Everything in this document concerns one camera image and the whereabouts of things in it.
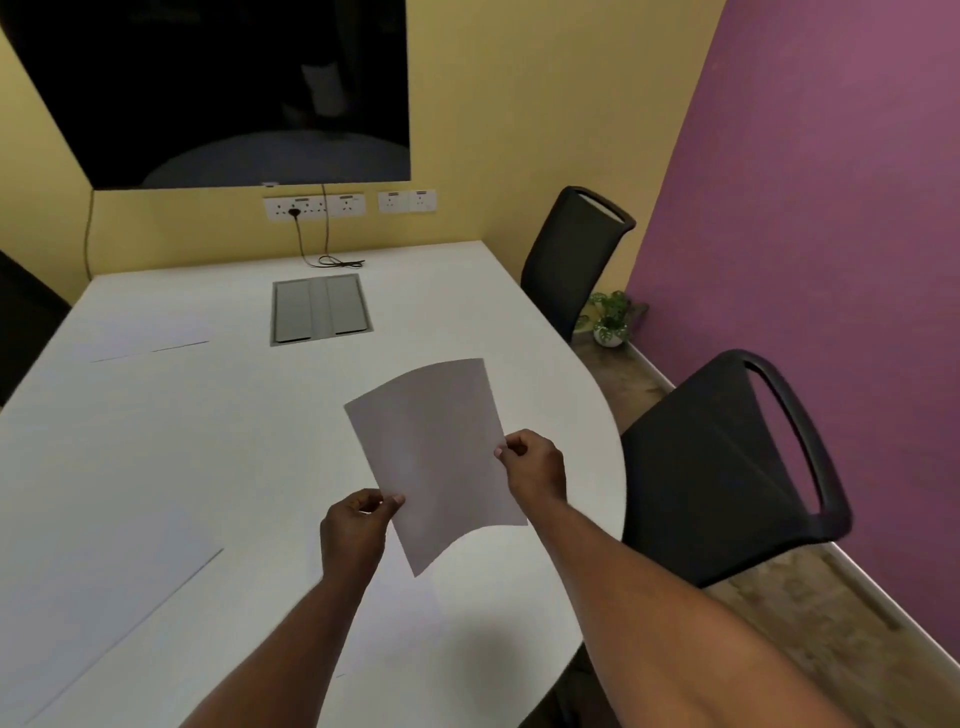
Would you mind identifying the person's right hand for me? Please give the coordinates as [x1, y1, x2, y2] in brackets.
[495, 429, 568, 520]

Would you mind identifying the person's left hand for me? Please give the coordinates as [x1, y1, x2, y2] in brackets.
[320, 488, 407, 591]

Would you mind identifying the white paper sheet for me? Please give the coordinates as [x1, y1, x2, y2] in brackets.
[343, 357, 529, 579]
[0, 504, 225, 728]
[84, 313, 211, 364]

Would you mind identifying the person's left forearm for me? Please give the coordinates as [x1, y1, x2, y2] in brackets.
[178, 577, 373, 728]

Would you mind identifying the person's right forearm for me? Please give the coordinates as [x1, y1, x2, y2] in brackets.
[517, 501, 860, 728]

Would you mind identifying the small potted green plant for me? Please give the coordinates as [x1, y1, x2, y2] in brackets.
[574, 290, 633, 349]

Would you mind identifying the black office chair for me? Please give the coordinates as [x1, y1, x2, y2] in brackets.
[619, 348, 854, 590]
[0, 249, 73, 410]
[519, 185, 637, 345]

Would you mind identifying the short white socket panel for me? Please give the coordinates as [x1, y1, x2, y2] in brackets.
[377, 189, 438, 215]

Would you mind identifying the long white socket panel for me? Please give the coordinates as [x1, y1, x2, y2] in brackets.
[263, 193, 367, 223]

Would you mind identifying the grey table cable hatch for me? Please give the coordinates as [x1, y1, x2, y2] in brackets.
[270, 273, 374, 347]

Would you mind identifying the black power cable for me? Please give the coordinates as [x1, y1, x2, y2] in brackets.
[288, 184, 366, 270]

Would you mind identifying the black wall screen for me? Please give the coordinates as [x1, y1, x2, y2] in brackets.
[0, 0, 413, 192]

